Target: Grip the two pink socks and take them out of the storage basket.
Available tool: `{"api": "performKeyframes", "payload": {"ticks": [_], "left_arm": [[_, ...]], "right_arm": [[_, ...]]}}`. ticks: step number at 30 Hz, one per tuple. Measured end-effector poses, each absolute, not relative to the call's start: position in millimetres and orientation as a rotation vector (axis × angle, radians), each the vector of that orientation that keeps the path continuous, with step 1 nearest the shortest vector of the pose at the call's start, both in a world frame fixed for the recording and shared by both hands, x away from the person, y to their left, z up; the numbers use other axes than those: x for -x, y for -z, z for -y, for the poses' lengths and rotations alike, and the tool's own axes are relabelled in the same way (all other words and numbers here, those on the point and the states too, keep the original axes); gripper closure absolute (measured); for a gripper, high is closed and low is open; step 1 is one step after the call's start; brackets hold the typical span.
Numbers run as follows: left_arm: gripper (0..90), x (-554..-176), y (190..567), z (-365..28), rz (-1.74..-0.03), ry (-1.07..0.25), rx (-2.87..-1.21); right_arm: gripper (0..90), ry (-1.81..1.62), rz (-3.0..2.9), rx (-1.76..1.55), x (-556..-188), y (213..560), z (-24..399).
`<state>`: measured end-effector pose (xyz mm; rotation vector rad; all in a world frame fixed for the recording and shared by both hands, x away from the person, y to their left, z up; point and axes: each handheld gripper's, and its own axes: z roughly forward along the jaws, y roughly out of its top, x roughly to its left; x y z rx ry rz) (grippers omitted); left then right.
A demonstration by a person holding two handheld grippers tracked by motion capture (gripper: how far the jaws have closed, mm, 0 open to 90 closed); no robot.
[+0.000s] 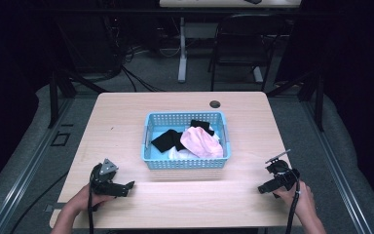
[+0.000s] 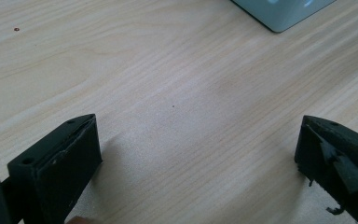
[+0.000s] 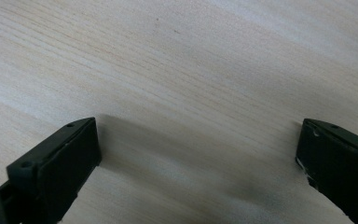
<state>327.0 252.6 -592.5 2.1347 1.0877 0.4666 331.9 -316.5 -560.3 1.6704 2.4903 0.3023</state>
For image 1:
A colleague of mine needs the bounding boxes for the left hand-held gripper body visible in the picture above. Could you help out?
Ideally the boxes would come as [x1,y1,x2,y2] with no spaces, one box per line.
[90,158,122,197]

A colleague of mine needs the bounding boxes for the black floor cables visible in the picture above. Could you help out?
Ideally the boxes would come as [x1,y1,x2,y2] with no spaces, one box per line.
[120,45,167,94]

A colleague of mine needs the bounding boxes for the small black cloth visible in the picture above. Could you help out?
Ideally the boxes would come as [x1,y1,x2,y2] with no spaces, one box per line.
[189,119,216,137]

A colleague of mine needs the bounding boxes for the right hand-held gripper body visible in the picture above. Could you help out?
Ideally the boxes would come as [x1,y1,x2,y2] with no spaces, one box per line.
[264,148,302,197]

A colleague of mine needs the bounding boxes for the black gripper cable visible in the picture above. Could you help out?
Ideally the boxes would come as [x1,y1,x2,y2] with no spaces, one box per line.
[284,178,302,234]
[87,166,95,234]

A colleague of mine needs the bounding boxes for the black folding chair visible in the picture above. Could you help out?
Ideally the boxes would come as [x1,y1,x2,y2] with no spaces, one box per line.
[207,13,286,93]

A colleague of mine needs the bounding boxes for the black metal stand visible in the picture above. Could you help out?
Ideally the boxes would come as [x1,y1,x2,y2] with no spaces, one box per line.
[47,68,109,129]
[266,69,326,133]

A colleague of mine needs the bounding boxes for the blue plastic basket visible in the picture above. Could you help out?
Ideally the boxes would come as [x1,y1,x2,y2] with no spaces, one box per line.
[140,110,233,171]

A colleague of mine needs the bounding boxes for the short white desk foot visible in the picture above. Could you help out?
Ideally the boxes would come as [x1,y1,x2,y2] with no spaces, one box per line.
[252,65,265,84]

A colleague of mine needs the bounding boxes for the white desk top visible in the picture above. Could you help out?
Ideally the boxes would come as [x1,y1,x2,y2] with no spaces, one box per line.
[159,0,303,9]

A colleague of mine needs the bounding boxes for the white desk leg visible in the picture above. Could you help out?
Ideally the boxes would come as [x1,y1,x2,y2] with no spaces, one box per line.
[176,16,189,84]

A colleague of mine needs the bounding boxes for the pink cloth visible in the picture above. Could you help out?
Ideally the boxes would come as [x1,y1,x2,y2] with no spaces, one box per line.
[179,126,224,160]

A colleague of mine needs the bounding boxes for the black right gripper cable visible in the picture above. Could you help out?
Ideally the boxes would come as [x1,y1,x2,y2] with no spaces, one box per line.
[284,178,302,234]

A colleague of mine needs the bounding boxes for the person's left hand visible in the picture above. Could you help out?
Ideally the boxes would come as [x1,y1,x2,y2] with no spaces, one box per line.
[67,183,112,214]

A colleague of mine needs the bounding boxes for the large black cloth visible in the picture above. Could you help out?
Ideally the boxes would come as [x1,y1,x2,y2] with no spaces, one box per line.
[150,129,187,154]

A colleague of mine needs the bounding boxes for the person's right hand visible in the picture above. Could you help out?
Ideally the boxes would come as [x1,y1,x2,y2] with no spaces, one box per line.
[274,180,316,222]

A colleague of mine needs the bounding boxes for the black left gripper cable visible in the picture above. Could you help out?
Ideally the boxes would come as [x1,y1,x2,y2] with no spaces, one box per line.
[87,166,95,234]

